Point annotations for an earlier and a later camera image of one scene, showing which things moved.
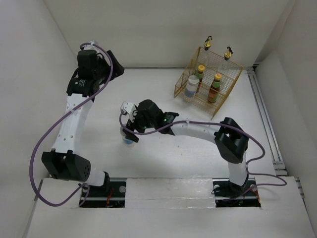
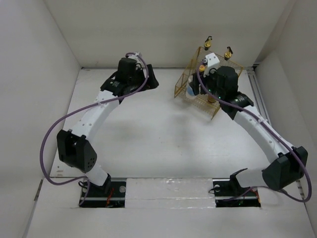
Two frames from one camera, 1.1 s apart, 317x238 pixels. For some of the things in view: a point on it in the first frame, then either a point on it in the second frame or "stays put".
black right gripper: x=132 y=125 -> x=195 y=84
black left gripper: x=117 y=69 -> x=150 y=83
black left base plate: x=99 y=197 stays put
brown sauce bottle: x=200 y=73 stays put
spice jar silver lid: x=125 y=140 -> x=190 y=93
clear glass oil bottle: x=228 y=54 stays put
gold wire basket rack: x=206 y=81 stays put
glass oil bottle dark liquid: x=207 y=43 stays put
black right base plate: x=228 y=195 stays put
